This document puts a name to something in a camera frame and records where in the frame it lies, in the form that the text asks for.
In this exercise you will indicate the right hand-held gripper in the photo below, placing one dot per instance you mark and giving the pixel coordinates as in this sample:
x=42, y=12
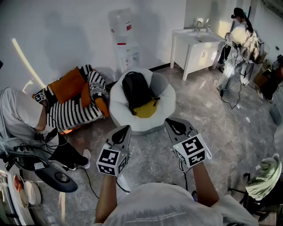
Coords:
x=192, y=150

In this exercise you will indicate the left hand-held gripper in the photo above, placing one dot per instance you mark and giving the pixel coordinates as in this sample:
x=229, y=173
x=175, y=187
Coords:
x=107, y=157

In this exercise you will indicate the white round beanbag chair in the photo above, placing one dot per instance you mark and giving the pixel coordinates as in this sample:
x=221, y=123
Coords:
x=119, y=108

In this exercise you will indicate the black backpack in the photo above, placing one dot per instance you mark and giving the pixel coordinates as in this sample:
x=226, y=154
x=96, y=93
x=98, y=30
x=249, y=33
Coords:
x=134, y=88

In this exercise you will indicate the person's left forearm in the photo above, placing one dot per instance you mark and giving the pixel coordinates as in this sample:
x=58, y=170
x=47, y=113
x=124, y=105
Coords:
x=107, y=198

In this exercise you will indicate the person's right forearm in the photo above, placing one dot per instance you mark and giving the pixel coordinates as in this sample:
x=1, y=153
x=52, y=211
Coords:
x=204, y=187

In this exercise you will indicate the black white striped sofa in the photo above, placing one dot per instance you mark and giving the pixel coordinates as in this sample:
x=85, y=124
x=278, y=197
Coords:
x=102, y=107

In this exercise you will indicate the small orange pillow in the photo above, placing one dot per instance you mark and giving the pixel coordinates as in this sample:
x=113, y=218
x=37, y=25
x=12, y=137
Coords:
x=86, y=95

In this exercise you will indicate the black white striped blanket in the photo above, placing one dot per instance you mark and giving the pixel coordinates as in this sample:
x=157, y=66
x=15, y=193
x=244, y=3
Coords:
x=68, y=114

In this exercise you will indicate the black smartphone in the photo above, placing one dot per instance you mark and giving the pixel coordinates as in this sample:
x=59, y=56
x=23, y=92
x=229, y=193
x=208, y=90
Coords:
x=195, y=196

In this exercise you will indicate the black white zigzag pillow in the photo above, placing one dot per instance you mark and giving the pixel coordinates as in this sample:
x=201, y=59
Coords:
x=96, y=77

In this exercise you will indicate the dark grey chair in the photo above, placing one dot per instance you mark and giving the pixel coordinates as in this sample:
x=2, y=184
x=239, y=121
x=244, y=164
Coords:
x=59, y=178

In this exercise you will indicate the large orange cushion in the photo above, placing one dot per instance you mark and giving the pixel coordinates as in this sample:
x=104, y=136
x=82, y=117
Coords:
x=67, y=86

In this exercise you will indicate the person's white shirt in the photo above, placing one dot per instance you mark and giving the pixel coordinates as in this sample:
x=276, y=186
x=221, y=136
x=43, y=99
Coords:
x=159, y=207

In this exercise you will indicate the white sink cabinet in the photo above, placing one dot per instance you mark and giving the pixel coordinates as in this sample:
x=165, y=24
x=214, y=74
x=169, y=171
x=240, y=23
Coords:
x=194, y=50

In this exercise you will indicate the white water dispenser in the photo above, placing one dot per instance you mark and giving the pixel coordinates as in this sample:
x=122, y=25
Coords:
x=128, y=55

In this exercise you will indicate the light green towel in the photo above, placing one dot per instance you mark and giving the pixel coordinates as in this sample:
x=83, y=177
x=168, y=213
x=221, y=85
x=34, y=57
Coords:
x=264, y=176

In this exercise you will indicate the brown cardboard box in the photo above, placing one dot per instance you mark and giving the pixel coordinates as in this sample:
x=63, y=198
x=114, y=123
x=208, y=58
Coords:
x=262, y=78

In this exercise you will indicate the white round plate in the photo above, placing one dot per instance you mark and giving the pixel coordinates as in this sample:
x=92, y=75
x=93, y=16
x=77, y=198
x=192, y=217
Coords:
x=33, y=193

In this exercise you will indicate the black chair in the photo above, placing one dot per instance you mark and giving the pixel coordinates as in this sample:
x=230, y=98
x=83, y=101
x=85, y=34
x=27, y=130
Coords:
x=254, y=205

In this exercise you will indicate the metal faucet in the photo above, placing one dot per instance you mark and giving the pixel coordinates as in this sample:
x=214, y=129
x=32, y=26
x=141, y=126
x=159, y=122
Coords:
x=198, y=25

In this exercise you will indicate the plate with food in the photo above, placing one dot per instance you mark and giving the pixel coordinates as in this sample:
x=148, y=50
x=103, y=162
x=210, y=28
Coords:
x=20, y=189

